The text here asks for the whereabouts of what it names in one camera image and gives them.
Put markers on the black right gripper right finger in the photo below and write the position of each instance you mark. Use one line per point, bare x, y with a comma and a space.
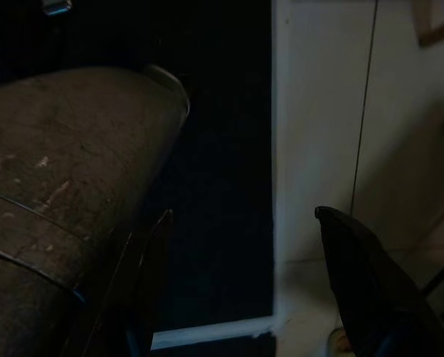
370, 290

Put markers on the robot right leg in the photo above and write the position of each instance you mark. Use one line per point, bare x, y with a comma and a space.
58, 148

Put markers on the black mat with white border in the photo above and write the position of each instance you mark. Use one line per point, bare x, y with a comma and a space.
221, 186

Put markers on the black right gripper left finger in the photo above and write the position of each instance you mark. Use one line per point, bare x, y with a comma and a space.
147, 282

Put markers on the black metal floor bar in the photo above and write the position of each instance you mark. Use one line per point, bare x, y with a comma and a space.
443, 275

